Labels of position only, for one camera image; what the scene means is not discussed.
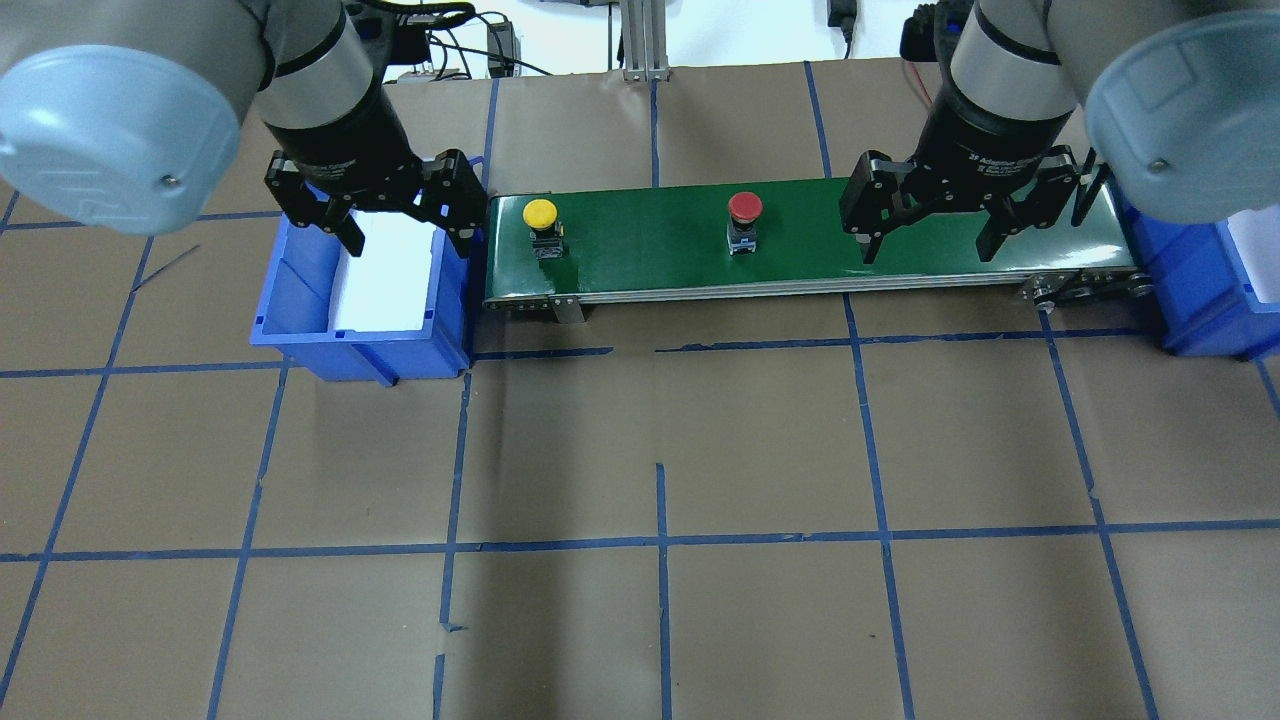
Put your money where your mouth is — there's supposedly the white foam pad left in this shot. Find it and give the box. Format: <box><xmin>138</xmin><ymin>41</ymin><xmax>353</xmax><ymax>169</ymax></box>
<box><xmin>328</xmin><ymin>211</ymin><xmax>436</xmax><ymax>332</ymax></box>

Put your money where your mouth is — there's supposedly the red mushroom push button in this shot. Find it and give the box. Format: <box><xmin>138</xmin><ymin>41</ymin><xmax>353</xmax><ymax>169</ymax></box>
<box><xmin>726</xmin><ymin>191</ymin><xmax>764</xmax><ymax>256</ymax></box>

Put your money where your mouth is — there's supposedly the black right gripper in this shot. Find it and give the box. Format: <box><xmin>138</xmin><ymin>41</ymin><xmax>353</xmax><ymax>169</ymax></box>
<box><xmin>838</xmin><ymin>95</ymin><xmax>1075</xmax><ymax>265</ymax></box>

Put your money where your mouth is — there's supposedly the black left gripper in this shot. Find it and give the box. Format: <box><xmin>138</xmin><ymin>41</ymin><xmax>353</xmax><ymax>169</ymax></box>
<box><xmin>264</xmin><ymin>95</ymin><xmax>488</xmax><ymax>259</ymax></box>

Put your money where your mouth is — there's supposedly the blue plastic bin left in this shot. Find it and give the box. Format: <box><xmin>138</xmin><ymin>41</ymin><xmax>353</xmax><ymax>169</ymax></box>
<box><xmin>250</xmin><ymin>211</ymin><xmax>471</xmax><ymax>387</ymax></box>

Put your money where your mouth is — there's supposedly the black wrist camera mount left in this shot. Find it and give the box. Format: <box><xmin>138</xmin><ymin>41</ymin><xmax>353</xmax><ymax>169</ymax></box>
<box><xmin>342</xmin><ymin>1</ymin><xmax>477</xmax><ymax>68</ymax></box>

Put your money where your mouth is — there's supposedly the green conveyor belt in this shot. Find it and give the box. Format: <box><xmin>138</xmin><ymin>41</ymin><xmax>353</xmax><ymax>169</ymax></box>
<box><xmin>483</xmin><ymin>179</ymin><xmax>1155</xmax><ymax>322</ymax></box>

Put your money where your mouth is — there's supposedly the aluminium frame post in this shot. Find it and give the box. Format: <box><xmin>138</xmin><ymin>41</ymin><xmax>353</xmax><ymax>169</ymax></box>
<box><xmin>618</xmin><ymin>0</ymin><xmax>671</xmax><ymax>82</ymax></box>

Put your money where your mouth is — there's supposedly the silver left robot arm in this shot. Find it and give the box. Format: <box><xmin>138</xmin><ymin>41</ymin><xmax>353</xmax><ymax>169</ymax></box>
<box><xmin>1</xmin><ymin>1</ymin><xmax>486</xmax><ymax>258</ymax></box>

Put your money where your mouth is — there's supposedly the yellow mushroom push button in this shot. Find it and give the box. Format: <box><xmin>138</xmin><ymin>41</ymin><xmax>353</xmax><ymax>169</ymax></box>
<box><xmin>522</xmin><ymin>199</ymin><xmax>566</xmax><ymax>260</ymax></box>

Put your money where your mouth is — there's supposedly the white foam pad right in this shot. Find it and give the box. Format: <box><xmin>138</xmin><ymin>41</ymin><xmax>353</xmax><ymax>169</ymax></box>
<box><xmin>1226</xmin><ymin>205</ymin><xmax>1279</xmax><ymax>304</ymax></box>

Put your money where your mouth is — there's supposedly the blue plastic bin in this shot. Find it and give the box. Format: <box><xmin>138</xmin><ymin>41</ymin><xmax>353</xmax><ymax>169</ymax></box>
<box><xmin>250</xmin><ymin>211</ymin><xmax>471</xmax><ymax>387</ymax></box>
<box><xmin>1116</xmin><ymin>193</ymin><xmax>1279</xmax><ymax>361</ymax></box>

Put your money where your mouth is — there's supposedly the blue plastic bin right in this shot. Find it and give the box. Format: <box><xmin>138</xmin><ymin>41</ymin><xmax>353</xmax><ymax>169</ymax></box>
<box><xmin>1116</xmin><ymin>193</ymin><xmax>1279</xmax><ymax>361</ymax></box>

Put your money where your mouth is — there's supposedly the white foam pad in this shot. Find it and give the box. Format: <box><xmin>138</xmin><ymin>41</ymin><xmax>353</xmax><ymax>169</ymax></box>
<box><xmin>1226</xmin><ymin>205</ymin><xmax>1279</xmax><ymax>304</ymax></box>
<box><xmin>328</xmin><ymin>211</ymin><xmax>436</xmax><ymax>332</ymax></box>

